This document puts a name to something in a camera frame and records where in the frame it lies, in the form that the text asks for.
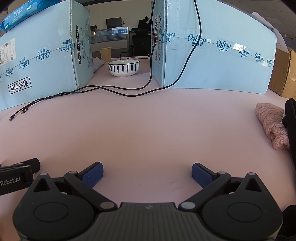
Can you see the black office chair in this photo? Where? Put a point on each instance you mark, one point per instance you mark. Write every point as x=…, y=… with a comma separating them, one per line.
x=140, y=37

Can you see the striped white ceramic bowl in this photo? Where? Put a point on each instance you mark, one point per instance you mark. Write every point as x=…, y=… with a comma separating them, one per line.
x=123, y=68

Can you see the blue wipes packet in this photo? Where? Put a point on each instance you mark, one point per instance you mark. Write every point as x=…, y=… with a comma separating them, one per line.
x=20, y=16

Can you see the brown paper cup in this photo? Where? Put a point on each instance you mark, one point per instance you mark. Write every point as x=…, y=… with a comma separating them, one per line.
x=105, y=55

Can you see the pink knitted garment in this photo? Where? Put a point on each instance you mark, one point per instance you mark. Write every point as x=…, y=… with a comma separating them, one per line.
x=274, y=126

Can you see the black monitor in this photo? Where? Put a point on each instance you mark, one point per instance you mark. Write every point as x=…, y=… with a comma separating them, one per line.
x=113, y=22

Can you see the grey office partition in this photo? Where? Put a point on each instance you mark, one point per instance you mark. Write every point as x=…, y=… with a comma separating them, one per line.
x=108, y=36

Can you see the light blue cardboard carton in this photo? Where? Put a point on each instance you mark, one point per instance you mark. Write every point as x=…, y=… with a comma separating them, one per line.
x=41, y=55
x=217, y=55

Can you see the black garment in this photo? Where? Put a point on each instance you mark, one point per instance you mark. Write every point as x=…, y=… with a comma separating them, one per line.
x=291, y=115

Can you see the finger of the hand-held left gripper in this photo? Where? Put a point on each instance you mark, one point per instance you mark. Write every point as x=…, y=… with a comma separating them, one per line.
x=34, y=165

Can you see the small white cloth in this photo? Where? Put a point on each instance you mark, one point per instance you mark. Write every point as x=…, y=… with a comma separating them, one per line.
x=97, y=63

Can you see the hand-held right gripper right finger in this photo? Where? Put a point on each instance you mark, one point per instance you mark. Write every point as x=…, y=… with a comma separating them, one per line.
x=201, y=175

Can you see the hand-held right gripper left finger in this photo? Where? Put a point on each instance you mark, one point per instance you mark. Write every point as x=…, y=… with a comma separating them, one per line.
x=93, y=174

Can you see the brown cardboard box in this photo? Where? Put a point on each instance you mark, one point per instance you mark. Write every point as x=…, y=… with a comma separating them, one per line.
x=292, y=67
x=278, y=74

